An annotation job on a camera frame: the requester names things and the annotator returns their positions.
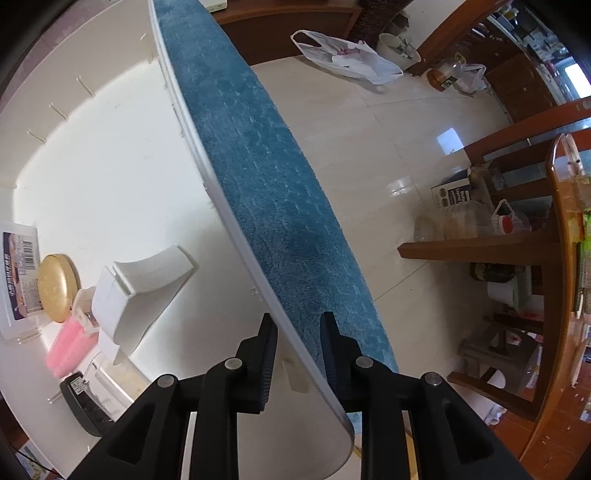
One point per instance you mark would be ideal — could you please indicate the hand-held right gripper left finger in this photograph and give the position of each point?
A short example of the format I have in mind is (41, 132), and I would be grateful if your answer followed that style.
(268, 364)

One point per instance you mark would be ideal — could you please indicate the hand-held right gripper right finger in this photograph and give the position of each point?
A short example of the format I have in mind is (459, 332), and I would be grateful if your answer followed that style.
(330, 360)

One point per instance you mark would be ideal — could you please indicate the clear plastic box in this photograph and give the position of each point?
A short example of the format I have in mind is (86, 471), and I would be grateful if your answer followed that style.
(120, 387)

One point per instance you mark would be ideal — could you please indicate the black charger plug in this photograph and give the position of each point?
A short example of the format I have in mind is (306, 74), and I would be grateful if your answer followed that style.
(85, 406)

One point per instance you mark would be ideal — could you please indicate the pink plastic case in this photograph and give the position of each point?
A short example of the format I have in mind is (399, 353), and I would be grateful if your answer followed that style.
(69, 346)

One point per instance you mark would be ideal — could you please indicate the gold round compact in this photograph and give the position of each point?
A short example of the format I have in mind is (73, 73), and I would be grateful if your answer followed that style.
(57, 286)

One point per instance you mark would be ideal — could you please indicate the white plastic tray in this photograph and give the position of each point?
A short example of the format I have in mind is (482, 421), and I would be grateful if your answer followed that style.
(115, 161)

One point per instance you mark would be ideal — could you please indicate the white case with printed label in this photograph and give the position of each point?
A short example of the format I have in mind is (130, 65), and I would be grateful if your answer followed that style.
(21, 277)

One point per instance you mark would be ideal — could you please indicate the grey plastic stool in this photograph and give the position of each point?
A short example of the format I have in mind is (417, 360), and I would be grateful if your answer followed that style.
(498, 355)

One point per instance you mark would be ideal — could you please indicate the clear plastic bottle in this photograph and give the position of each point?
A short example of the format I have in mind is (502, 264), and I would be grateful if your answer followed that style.
(452, 224)

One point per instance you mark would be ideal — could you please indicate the blue fluffy mat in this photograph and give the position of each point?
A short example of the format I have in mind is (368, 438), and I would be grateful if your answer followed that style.
(258, 175)

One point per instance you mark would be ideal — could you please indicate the wooden table with shelf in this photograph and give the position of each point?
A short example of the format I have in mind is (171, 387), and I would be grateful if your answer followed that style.
(485, 249)

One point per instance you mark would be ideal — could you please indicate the white pot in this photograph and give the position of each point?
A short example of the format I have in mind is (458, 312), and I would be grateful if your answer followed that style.
(512, 290)

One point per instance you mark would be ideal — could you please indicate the dark printed carton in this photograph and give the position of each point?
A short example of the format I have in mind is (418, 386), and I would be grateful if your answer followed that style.
(450, 191)

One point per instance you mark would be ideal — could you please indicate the plastic bottle with red cap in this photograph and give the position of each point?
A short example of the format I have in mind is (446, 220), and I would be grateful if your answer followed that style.
(508, 221)

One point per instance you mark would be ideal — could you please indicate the white plastic shopping bag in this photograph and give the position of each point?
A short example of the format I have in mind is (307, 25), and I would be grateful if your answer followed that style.
(351, 57)

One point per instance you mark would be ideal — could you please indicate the clear jar with brown contents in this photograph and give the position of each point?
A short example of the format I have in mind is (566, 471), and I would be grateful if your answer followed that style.
(443, 74)

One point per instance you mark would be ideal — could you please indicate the small clear plastic bag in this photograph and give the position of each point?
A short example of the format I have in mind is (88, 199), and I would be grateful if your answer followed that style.
(471, 78)

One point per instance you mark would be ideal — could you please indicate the white bucket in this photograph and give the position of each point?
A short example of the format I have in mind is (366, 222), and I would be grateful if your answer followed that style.
(399, 50)

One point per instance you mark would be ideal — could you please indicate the long wooden cabinet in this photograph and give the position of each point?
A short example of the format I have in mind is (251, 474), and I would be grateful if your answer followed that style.
(286, 32)

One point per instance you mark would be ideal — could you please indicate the dark woven basket red rim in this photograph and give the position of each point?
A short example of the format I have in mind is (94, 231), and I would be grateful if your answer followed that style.
(378, 18)

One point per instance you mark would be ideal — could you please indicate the white flat device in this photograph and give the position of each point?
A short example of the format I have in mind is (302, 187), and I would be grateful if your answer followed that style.
(216, 4)

